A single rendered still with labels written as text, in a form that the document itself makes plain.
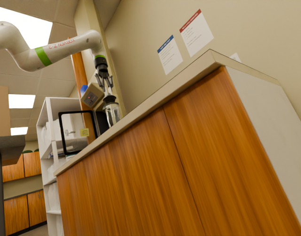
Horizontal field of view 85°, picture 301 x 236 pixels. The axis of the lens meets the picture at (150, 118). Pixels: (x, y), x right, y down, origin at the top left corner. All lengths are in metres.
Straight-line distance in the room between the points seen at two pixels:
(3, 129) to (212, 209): 0.74
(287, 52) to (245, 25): 0.29
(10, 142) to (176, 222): 0.61
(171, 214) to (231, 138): 0.35
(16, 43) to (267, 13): 1.40
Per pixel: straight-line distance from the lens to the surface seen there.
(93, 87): 1.54
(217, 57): 0.47
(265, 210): 0.48
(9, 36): 1.23
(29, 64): 1.27
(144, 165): 0.69
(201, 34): 1.41
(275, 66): 1.16
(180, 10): 1.63
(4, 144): 0.71
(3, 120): 0.81
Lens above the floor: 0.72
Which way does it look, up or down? 15 degrees up
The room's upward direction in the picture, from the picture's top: 17 degrees counter-clockwise
